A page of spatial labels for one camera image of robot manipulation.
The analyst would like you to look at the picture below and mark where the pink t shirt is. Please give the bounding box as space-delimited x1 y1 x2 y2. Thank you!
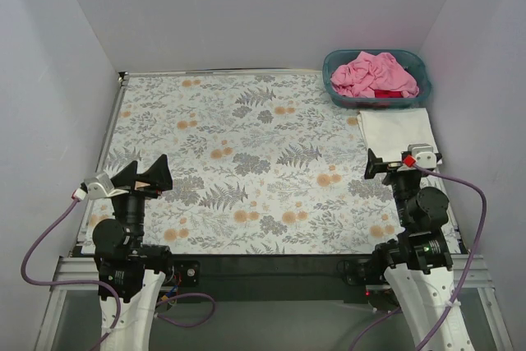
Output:
330 51 420 99

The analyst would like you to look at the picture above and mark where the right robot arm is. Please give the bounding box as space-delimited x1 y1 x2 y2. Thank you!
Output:
362 145 473 350

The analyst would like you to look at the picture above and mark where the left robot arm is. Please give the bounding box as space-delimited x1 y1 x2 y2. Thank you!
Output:
85 155 173 350

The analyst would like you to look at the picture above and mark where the folded white t shirt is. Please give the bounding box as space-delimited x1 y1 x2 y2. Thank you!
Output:
358 109 439 162

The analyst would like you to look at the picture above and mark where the red t shirt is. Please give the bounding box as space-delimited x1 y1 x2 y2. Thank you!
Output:
374 90 404 99

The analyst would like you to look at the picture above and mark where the floral table cloth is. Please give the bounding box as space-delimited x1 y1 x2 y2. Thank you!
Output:
103 74 401 255

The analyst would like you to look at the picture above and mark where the teal plastic basket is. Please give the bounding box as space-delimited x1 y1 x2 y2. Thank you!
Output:
322 49 431 109

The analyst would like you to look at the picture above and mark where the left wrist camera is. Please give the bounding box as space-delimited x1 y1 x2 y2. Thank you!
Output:
72 172 129 201

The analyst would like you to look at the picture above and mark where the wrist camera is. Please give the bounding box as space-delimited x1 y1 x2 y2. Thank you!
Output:
72 172 129 201
402 144 442 170

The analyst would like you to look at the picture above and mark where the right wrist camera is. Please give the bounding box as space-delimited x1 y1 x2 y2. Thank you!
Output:
402 144 442 170

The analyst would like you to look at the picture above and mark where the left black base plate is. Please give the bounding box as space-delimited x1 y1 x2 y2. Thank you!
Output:
164 260 201 288

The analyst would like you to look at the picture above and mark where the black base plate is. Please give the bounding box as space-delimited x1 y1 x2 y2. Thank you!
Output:
336 259 377 285
164 260 201 288

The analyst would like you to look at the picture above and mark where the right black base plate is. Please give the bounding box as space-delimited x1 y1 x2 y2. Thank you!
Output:
336 259 377 285

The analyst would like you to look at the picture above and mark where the aluminium frame rail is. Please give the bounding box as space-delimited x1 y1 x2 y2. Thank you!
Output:
35 247 513 350

